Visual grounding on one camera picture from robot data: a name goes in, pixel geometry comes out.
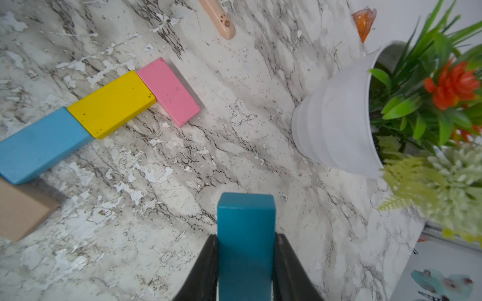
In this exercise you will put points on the pink building block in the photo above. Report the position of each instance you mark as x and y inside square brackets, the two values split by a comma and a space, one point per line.
[169, 92]

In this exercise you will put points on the white pot artificial flowers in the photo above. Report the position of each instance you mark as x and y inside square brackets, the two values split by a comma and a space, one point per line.
[409, 114]

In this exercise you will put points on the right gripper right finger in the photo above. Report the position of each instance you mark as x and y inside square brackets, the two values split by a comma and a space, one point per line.
[290, 281]

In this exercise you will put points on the beige plastic slotted scoop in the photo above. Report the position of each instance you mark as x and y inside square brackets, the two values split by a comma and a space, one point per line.
[219, 17]

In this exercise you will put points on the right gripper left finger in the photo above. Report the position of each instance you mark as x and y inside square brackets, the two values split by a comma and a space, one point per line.
[201, 283]

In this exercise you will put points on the teal building block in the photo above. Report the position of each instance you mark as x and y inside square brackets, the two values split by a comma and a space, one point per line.
[246, 238]

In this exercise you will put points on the yellow building block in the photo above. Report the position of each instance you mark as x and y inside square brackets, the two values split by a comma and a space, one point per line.
[112, 106]

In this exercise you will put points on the tan building block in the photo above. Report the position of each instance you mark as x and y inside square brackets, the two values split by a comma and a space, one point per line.
[23, 209]

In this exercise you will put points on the blue building block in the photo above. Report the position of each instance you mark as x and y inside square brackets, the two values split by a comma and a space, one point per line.
[40, 146]

